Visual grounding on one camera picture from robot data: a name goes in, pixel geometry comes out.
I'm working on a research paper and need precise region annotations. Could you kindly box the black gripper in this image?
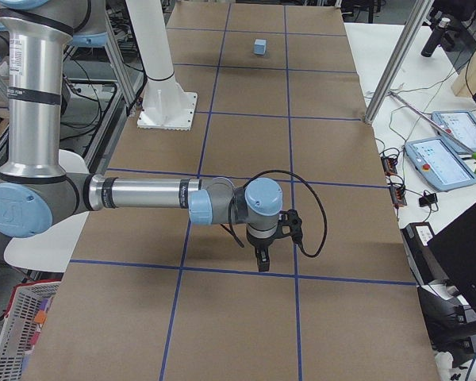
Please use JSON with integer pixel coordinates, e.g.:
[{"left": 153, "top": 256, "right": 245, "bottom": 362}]
[{"left": 246, "top": 225, "right": 277, "bottom": 272}]

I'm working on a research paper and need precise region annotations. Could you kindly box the light blue foam block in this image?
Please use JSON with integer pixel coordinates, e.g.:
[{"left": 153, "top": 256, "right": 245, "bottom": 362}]
[{"left": 253, "top": 39, "right": 267, "bottom": 56}]

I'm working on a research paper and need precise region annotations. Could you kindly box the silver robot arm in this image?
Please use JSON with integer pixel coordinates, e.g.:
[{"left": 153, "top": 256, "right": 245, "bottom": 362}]
[{"left": 0, "top": 1, "right": 282, "bottom": 271}]

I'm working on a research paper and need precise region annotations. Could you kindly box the black laptop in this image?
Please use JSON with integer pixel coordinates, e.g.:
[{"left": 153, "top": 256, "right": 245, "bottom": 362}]
[{"left": 428, "top": 203, "right": 476, "bottom": 312}]

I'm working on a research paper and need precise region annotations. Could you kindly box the near teach pendant tablet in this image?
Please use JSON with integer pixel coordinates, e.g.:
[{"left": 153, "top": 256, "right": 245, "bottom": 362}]
[{"left": 405, "top": 137, "right": 476, "bottom": 191}]

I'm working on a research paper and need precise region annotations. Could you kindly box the teach pendant tablet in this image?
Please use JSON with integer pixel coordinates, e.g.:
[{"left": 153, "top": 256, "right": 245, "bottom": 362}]
[
  {"left": 432, "top": 110, "right": 476, "bottom": 152},
  {"left": 405, "top": 137, "right": 476, "bottom": 191}
]

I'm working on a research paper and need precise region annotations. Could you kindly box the white plastic chair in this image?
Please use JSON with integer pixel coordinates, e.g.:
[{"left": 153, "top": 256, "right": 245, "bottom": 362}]
[{"left": 3, "top": 148, "right": 89, "bottom": 274}]

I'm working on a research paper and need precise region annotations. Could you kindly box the green tipped grabber stick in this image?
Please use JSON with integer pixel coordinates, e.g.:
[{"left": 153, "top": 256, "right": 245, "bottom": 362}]
[{"left": 388, "top": 90, "right": 476, "bottom": 175}]

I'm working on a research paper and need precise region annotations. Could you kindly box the far teach pendant tablet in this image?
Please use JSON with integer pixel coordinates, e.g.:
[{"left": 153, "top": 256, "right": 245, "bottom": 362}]
[{"left": 432, "top": 110, "right": 476, "bottom": 152}]

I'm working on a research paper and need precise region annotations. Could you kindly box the white perforated basket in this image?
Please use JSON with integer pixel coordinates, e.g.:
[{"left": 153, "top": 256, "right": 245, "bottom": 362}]
[{"left": 0, "top": 280, "right": 60, "bottom": 380}]

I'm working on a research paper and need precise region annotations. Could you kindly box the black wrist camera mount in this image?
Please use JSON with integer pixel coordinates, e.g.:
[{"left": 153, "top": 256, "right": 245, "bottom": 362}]
[{"left": 277, "top": 209, "right": 303, "bottom": 245}]

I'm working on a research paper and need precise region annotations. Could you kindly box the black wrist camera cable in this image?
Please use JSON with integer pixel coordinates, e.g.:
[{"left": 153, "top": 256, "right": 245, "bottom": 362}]
[{"left": 221, "top": 170, "right": 329, "bottom": 258}]

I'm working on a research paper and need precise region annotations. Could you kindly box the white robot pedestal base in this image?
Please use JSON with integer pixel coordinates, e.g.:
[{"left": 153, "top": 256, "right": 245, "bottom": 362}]
[{"left": 126, "top": 0, "right": 198, "bottom": 130}]

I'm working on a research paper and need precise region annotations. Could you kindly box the aluminium frame post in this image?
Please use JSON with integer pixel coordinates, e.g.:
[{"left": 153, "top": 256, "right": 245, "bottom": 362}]
[{"left": 363, "top": 0, "right": 433, "bottom": 125}]

